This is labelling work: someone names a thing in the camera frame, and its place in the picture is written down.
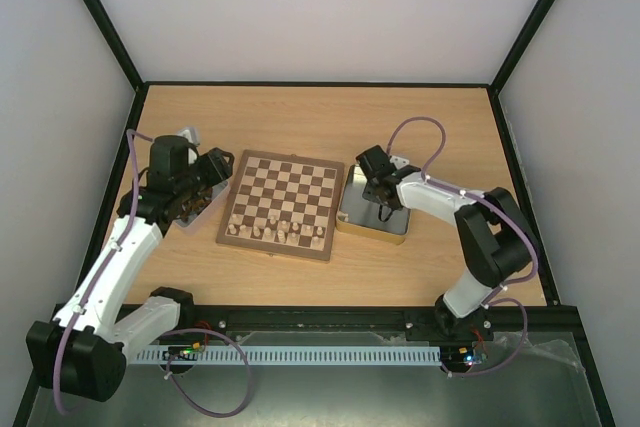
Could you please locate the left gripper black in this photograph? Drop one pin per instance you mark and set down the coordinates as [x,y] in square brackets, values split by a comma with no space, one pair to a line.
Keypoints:
[218,169]

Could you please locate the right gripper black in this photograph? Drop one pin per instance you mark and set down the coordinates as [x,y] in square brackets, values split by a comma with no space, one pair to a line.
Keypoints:
[382,195]

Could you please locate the light chess pawn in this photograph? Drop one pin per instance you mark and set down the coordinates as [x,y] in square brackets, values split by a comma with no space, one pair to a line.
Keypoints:
[245,230]

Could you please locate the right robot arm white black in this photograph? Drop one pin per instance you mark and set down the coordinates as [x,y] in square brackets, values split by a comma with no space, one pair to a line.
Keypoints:
[496,240]

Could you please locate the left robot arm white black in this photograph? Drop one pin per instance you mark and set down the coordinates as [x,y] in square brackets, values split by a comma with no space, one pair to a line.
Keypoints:
[85,349]

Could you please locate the gold tin with light pieces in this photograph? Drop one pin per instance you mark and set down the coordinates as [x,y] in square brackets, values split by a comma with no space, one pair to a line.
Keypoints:
[364,218]

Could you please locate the silver tin with dark pieces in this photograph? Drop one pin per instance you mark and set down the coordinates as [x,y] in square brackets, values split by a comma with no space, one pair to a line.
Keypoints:
[198,211]

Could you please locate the wooden chess board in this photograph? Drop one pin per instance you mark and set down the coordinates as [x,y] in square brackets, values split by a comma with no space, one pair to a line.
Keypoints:
[292,188]

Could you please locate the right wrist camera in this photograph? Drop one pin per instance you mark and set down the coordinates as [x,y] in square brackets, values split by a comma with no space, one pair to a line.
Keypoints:
[399,162]

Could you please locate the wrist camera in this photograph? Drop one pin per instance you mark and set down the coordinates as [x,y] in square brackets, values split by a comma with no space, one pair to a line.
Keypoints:
[191,134]
[399,162]

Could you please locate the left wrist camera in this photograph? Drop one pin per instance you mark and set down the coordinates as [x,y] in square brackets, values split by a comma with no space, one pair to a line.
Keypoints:
[191,134]

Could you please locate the black aluminium frame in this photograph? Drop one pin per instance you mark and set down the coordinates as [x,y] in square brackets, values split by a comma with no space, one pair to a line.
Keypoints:
[554,315]

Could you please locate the light blue cable duct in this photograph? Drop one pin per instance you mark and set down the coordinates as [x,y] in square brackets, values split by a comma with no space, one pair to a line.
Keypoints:
[293,356]

